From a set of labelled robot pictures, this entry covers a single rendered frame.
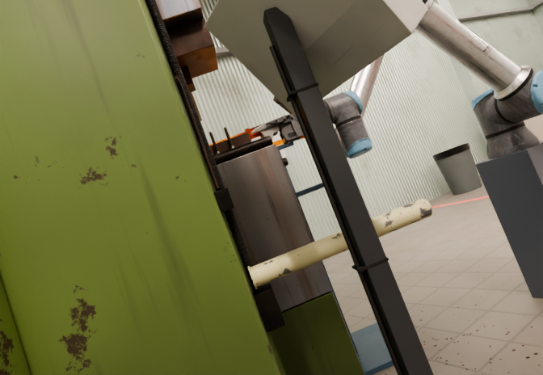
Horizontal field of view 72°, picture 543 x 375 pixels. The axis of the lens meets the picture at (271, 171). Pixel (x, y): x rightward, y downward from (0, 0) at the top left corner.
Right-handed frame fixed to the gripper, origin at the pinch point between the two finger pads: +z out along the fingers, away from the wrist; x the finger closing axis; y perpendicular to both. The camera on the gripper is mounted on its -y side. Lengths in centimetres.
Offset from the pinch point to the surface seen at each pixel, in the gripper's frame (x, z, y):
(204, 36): -12.5, 5.2, -30.2
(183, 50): -12.5, 12.6, -28.2
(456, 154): 325, -264, 50
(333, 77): -55, -12, 6
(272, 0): -61, -5, -9
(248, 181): -16.0, 8.2, 16.1
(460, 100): 440, -378, -21
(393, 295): -60, -6, 46
